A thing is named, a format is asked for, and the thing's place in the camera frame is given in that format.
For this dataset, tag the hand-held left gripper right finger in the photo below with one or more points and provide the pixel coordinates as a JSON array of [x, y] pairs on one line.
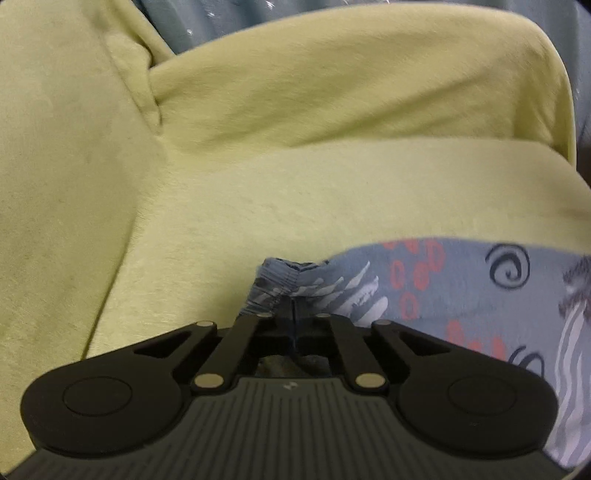
[[310, 330]]

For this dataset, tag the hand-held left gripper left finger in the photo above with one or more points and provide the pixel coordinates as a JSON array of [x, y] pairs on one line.
[[276, 330]]

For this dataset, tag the blue patterned pillowcase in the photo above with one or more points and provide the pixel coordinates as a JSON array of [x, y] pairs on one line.
[[461, 295]]

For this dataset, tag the yellow-green fleece blanket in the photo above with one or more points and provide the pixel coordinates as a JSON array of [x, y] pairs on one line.
[[277, 184]]

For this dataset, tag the blue star-print curtain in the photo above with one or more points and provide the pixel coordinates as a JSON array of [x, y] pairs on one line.
[[207, 23]]

